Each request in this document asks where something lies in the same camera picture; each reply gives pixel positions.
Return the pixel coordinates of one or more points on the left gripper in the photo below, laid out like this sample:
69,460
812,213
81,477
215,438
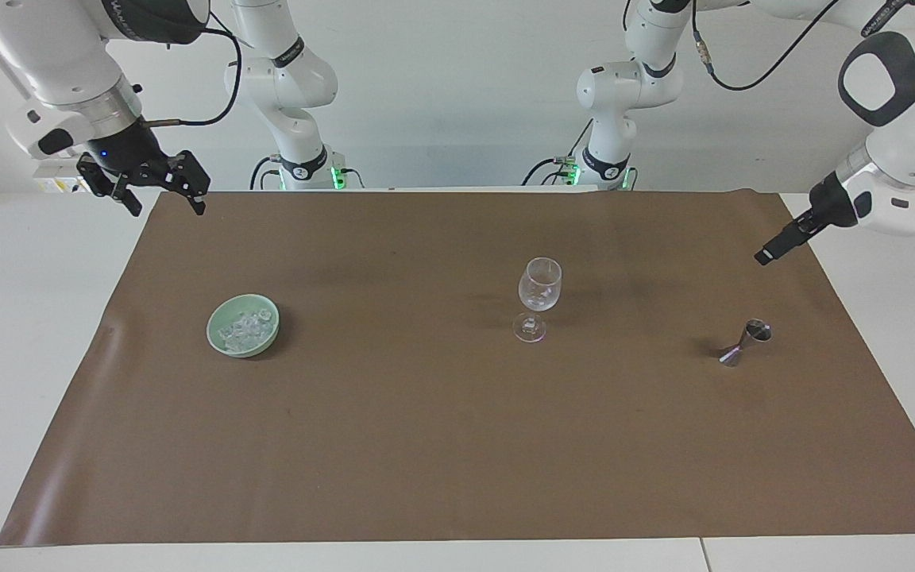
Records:
835,205

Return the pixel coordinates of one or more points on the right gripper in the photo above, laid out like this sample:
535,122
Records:
128,149

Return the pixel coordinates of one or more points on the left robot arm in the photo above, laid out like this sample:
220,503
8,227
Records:
914,135

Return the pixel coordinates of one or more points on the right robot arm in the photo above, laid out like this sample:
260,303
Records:
68,71

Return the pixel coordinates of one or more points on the clear ice cubes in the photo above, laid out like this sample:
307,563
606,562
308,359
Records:
245,328

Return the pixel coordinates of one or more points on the clear wine glass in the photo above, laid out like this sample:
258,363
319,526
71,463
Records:
541,286

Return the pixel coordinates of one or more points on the silver metal jigger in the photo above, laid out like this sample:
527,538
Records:
746,342

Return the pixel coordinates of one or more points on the light green ceramic bowl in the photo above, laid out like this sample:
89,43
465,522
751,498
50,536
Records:
223,338

